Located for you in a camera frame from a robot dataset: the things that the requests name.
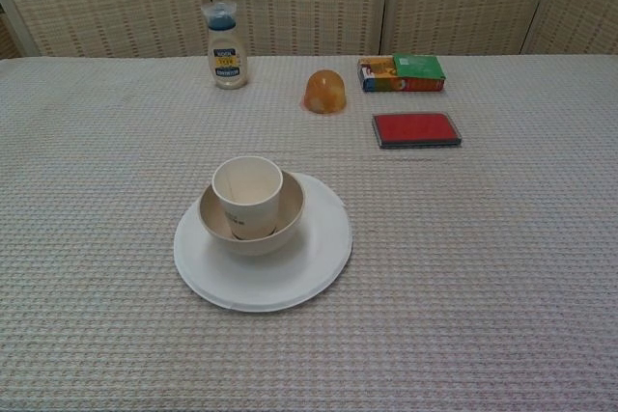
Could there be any white paper cup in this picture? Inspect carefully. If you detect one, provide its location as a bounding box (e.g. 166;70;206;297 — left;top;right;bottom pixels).
211;155;284;242

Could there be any beige bowl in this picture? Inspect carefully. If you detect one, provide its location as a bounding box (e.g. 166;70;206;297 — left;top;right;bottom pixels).
199;168;306;258

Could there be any orange jelly cup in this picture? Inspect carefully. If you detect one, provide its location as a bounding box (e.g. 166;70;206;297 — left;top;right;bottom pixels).
299;69;348;116

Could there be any white paper plate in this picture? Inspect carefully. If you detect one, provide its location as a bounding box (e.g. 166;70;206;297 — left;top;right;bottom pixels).
173;171;353;313

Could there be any red ink pad case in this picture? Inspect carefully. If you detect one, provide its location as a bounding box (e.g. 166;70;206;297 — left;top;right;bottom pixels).
371;112;464;151

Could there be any mayonnaise bottle with blue cap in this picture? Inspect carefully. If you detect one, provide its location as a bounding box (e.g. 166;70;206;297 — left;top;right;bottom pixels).
201;1;249;91

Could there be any orange and green carton box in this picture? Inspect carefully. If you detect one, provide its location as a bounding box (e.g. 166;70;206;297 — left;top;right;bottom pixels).
357;53;446;94

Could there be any pale woven tablecloth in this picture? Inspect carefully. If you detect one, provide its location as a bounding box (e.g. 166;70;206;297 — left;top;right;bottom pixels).
0;54;618;412

